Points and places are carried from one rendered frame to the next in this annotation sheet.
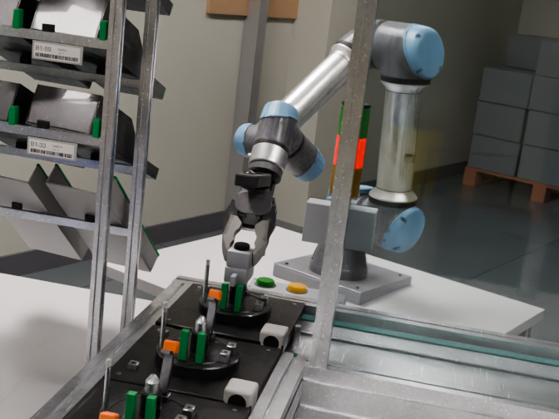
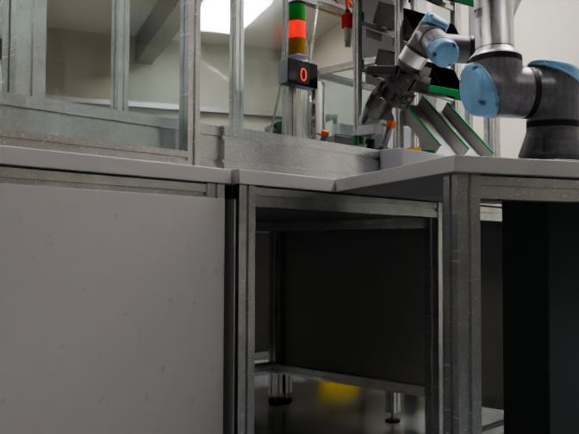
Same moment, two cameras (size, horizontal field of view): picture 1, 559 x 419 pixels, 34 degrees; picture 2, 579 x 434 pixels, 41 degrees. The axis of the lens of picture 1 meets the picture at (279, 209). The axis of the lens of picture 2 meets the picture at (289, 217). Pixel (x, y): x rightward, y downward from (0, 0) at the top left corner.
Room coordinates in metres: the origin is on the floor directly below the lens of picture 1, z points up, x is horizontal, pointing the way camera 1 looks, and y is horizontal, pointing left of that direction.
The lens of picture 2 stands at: (2.75, -1.92, 0.70)
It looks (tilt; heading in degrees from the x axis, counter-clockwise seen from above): 3 degrees up; 125
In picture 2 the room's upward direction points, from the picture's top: straight up
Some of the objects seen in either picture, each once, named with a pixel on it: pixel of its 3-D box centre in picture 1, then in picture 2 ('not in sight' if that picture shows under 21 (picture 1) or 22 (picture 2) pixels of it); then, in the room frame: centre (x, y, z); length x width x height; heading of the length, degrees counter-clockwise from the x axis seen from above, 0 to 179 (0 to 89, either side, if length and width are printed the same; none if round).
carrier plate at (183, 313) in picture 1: (234, 316); not in sight; (1.67, 0.06, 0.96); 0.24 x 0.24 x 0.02; 80
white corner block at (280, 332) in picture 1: (273, 338); not in sight; (1.55, -0.02, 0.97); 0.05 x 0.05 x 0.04; 80
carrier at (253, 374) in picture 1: (200, 337); not in sight; (1.41, 0.10, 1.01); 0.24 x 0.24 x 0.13; 80
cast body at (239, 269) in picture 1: (239, 263); (367, 124); (1.66, 0.06, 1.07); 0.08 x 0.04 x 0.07; 170
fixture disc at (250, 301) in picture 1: (234, 307); not in sight; (1.67, 0.06, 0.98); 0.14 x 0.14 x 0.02
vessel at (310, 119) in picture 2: not in sight; (309, 104); (0.98, 0.79, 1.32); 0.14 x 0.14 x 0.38
